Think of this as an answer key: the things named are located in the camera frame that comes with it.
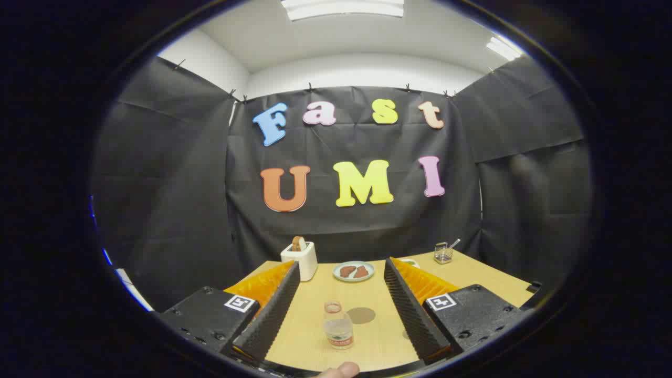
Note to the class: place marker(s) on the brown meat piece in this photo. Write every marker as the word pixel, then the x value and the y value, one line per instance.
pixel 347 271
pixel 361 272

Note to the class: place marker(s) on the small ceiling light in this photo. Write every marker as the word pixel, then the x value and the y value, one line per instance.
pixel 503 48

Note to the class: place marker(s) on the brown round coaster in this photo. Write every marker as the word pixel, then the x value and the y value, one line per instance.
pixel 362 315

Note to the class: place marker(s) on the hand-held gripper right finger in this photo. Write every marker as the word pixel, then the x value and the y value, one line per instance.
pixel 409 310

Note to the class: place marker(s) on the white toaster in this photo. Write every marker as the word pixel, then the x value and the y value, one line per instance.
pixel 302 262

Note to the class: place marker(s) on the pale green plate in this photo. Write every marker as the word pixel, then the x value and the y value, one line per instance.
pixel 353 278

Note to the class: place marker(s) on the long ceiling light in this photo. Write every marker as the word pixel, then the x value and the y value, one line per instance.
pixel 341 8

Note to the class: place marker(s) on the black table clamp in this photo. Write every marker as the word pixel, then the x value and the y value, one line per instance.
pixel 534 287

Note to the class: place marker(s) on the bread slice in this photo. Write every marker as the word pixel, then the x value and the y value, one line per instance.
pixel 298 243

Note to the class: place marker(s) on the wooden table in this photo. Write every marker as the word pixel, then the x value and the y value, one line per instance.
pixel 475 278

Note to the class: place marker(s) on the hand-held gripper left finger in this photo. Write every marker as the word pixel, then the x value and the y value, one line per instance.
pixel 273 310

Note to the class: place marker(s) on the white divided dish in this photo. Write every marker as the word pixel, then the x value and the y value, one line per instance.
pixel 408 261

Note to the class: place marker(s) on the clear plastic juice bottle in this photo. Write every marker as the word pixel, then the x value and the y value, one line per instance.
pixel 337 328

